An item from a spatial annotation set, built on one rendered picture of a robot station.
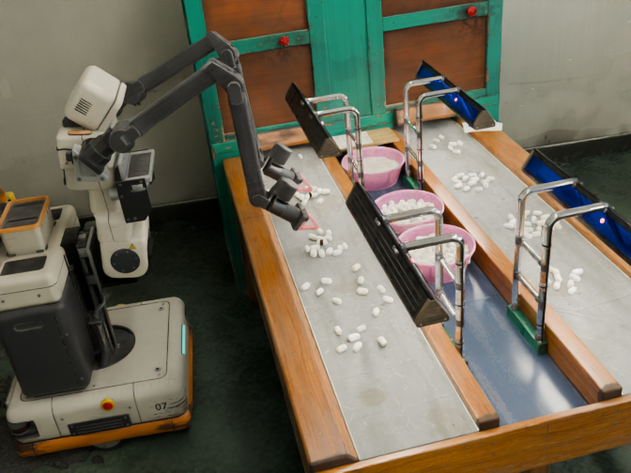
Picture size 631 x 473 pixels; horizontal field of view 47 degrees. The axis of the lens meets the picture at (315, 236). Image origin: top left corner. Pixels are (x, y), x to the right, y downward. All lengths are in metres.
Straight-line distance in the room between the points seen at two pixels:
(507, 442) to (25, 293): 1.62
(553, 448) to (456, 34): 1.98
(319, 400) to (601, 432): 0.71
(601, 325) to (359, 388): 0.72
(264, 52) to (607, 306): 1.72
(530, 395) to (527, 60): 2.78
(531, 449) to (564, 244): 0.84
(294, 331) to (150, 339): 1.04
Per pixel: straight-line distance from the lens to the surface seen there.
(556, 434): 1.93
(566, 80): 4.63
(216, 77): 2.24
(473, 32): 3.38
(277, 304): 2.22
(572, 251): 2.49
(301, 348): 2.05
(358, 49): 3.21
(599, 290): 2.33
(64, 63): 4.13
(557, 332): 2.10
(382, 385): 1.95
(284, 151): 2.62
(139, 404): 2.83
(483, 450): 1.86
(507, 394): 2.03
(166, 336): 3.01
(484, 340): 2.19
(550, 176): 2.19
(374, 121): 3.32
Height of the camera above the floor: 2.06
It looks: 31 degrees down
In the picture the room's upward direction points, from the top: 6 degrees counter-clockwise
